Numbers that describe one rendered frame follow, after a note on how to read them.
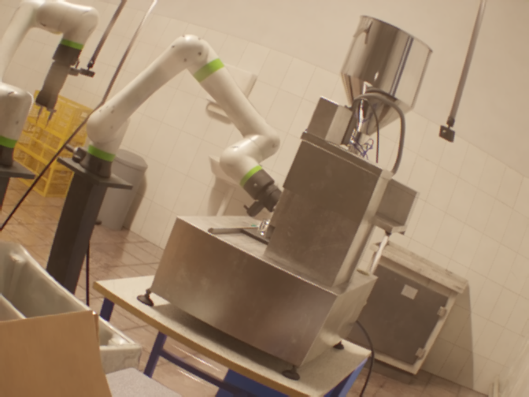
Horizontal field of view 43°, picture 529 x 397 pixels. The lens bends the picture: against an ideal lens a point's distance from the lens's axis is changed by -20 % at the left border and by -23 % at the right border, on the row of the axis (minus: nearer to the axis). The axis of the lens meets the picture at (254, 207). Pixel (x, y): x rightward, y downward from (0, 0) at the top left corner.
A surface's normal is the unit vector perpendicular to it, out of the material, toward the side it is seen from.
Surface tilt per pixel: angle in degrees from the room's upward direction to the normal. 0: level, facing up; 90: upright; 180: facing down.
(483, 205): 90
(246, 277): 90
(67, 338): 62
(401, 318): 90
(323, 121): 90
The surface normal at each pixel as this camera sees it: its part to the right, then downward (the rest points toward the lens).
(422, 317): -0.33, 0.00
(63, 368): 0.94, -0.07
